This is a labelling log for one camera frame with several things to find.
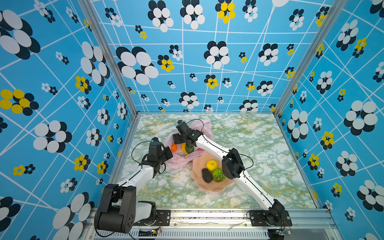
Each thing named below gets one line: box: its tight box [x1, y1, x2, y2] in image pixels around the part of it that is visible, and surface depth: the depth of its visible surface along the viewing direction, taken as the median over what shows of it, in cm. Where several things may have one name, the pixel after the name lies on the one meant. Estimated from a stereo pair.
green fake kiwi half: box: [212, 168, 226, 183], surface depth 83 cm
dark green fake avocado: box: [201, 168, 213, 183], surface depth 86 cm
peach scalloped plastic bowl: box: [191, 151, 234, 192], surface depth 86 cm
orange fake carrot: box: [171, 143, 178, 152], surface depth 98 cm
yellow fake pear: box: [206, 159, 218, 172], surface depth 87 cm
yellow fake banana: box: [181, 142, 188, 155], surface depth 99 cm
